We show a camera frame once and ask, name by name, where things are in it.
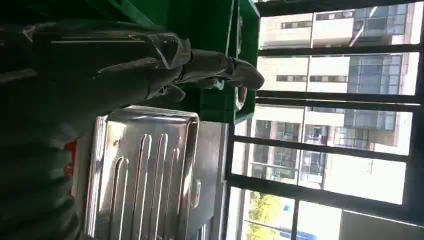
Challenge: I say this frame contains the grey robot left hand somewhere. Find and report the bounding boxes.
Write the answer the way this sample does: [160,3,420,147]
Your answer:
[0,19,266,150]

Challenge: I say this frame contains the black window frame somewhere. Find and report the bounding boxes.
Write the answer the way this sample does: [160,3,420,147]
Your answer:
[221,0,424,240]

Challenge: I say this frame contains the ribbed stainless steel tray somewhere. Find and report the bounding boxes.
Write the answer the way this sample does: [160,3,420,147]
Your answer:
[83,104,202,240]

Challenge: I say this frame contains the red label strip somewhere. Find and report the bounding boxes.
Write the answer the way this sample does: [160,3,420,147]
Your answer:
[63,140,78,197]

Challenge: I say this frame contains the green plastic crate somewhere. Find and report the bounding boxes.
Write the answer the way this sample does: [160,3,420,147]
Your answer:
[82,0,261,125]

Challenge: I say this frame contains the pale building outside window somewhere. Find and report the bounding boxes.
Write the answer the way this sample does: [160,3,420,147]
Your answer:
[231,2,423,206]

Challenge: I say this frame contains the ribbed grey left arm sleeve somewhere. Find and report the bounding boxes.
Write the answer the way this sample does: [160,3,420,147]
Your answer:
[0,134,95,240]

